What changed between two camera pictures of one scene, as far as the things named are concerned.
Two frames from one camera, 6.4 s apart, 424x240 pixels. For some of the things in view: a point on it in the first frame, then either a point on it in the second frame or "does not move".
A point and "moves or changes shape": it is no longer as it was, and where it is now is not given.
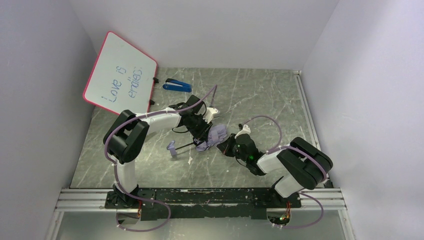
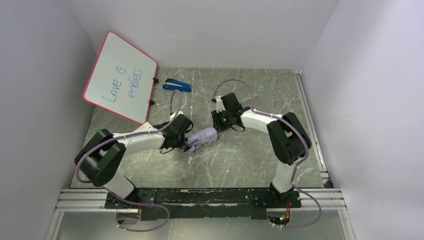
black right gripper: x=232 y=143 → x=217 y=121
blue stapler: x=175 y=85 does not move
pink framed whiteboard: x=121 y=77 does not move
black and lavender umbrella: x=216 y=133 moves or changes shape
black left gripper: x=201 y=131 → x=185 y=138
